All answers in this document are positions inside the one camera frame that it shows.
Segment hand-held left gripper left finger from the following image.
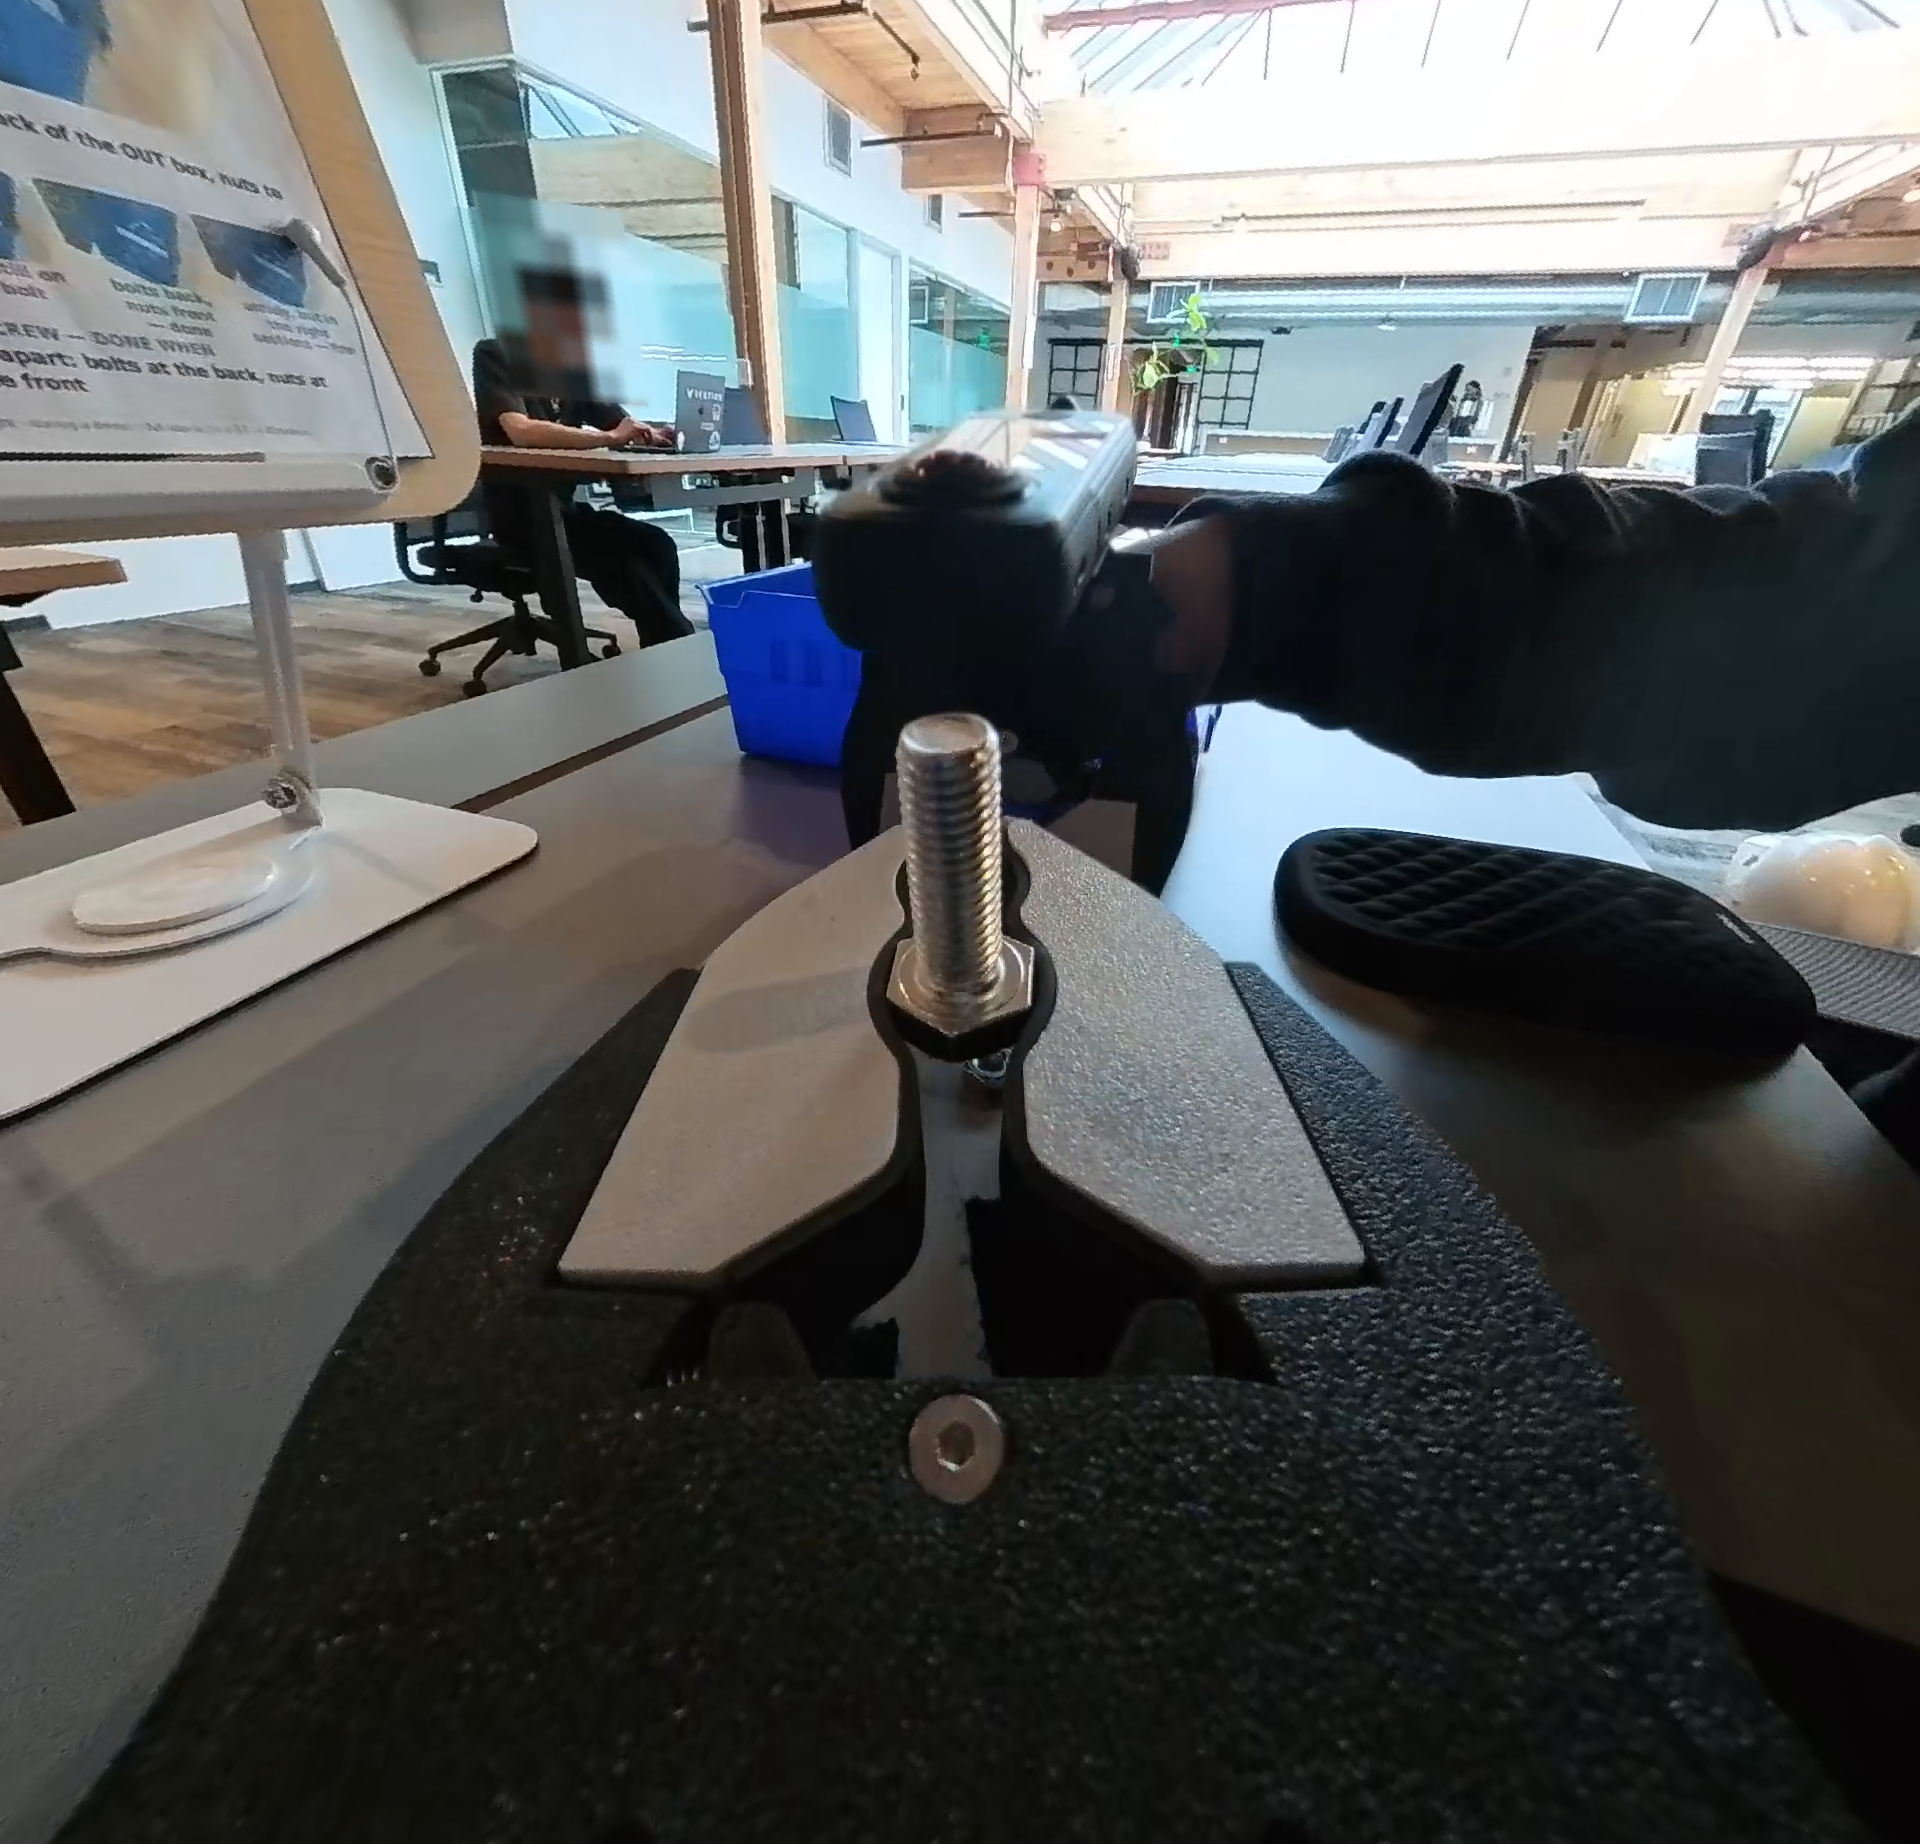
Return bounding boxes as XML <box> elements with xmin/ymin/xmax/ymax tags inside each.
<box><xmin>558</xmin><ymin>830</ymin><xmax>919</xmax><ymax>1291</ymax></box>

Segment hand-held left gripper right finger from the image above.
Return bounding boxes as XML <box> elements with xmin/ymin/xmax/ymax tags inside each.
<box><xmin>1003</xmin><ymin>817</ymin><xmax>1370</xmax><ymax>1293</ymax></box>

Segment blue plastic bin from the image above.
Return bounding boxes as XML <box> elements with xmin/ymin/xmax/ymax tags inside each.
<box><xmin>700</xmin><ymin>560</ymin><xmax>1220</xmax><ymax>770</ymax></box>

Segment silver hex bolt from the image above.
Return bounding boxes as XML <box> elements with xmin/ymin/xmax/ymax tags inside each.
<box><xmin>886</xmin><ymin>710</ymin><xmax>1049</xmax><ymax>1053</ymax></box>

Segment person's right forearm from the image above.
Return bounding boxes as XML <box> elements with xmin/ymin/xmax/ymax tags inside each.
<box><xmin>1200</xmin><ymin>406</ymin><xmax>1920</xmax><ymax>835</ymax></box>

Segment person's right hand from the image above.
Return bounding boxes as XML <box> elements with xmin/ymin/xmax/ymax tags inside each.
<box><xmin>1147</xmin><ymin>514</ymin><xmax>1249</xmax><ymax>709</ymax></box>

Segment wooden desk black legs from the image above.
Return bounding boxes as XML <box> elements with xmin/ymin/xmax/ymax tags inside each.
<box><xmin>0</xmin><ymin>546</ymin><xmax>129</xmax><ymax>828</ymax></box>
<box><xmin>481</xmin><ymin>439</ymin><xmax>918</xmax><ymax>676</ymax></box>

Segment green potted plant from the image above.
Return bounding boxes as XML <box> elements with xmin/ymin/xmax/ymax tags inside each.
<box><xmin>1129</xmin><ymin>287</ymin><xmax>1223</xmax><ymax>394</ymax></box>

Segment black quilted wrist rest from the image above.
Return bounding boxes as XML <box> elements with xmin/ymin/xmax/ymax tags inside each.
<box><xmin>1273</xmin><ymin>825</ymin><xmax>1820</xmax><ymax>1060</ymax></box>

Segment white document stand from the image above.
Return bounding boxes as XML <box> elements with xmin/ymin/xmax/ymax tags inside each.
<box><xmin>0</xmin><ymin>216</ymin><xmax>542</xmax><ymax>1126</ymax></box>

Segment black office chair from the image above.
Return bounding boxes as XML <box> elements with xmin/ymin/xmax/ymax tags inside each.
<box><xmin>392</xmin><ymin>506</ymin><xmax>623</xmax><ymax>701</ymax></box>

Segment white rounded lumpy object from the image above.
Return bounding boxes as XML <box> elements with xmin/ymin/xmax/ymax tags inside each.
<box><xmin>1724</xmin><ymin>828</ymin><xmax>1920</xmax><ymax>954</ymax></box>

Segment printed instruction sheet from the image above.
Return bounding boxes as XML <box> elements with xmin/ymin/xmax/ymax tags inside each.
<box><xmin>0</xmin><ymin>0</ymin><xmax>437</xmax><ymax>462</ymax></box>

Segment wooden ceiling post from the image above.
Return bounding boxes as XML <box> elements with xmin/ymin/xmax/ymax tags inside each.
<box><xmin>695</xmin><ymin>0</ymin><xmax>794</xmax><ymax>444</ymax></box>

